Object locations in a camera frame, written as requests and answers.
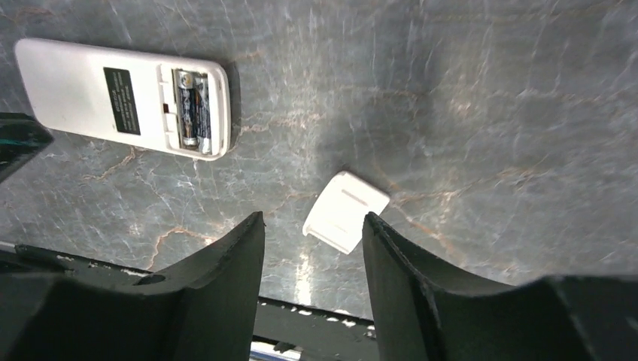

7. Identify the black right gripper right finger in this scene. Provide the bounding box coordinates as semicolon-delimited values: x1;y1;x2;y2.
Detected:
362;213;637;360

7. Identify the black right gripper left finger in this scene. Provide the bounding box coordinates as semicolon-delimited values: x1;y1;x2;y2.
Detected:
1;212;265;360

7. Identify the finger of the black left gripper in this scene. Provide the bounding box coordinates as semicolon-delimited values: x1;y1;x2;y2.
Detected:
1;112;53;182

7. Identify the white battery cover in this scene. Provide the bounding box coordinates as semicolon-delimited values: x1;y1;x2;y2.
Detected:
302;171;390;254

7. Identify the black orange AAA battery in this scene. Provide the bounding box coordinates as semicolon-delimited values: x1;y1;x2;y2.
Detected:
194;73;212;155
173;69;199;149

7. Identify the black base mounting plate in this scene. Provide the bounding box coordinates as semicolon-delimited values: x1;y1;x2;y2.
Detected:
1;242;380;360

